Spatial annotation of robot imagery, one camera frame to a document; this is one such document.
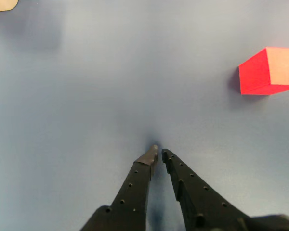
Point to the gripper black left finger with grey tip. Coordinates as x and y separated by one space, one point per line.
132 192

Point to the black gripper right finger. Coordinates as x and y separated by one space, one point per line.
197 202

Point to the red cube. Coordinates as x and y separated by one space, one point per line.
255 74

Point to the beige metal box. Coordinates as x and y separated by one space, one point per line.
2 4

